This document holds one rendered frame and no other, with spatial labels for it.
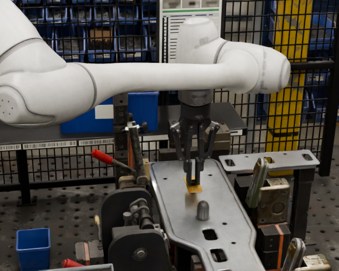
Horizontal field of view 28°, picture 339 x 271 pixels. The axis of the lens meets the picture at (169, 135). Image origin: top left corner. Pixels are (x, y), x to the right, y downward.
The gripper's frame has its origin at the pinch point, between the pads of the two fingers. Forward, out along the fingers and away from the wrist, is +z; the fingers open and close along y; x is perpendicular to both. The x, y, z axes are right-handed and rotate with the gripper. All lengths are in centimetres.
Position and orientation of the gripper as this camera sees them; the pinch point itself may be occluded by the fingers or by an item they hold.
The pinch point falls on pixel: (193, 171)
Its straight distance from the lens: 180.3
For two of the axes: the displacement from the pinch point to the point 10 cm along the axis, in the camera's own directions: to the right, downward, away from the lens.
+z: -0.1, 9.0, 4.3
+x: -1.8, -4.2, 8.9
